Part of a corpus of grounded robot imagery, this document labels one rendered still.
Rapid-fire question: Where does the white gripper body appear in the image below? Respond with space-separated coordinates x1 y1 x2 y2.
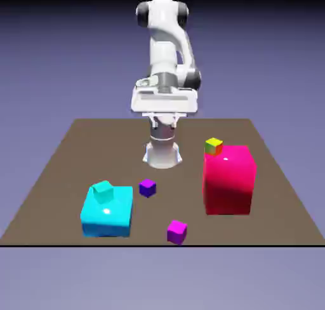
130 86 199 118

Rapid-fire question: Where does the small yellow-green cube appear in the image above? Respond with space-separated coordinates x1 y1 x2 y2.
204 137 224 156

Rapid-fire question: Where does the small purple cube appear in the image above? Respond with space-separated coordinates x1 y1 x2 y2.
138 179 157 199

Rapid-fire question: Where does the small teal cube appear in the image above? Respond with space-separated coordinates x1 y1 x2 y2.
91 180 114 205

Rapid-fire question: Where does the small magenta cube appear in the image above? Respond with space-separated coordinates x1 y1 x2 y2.
166 219 189 246

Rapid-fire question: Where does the large pink box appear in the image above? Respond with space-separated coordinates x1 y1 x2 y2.
202 145 258 216

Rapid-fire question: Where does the large cyan box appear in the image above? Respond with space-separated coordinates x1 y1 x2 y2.
79 185 134 238

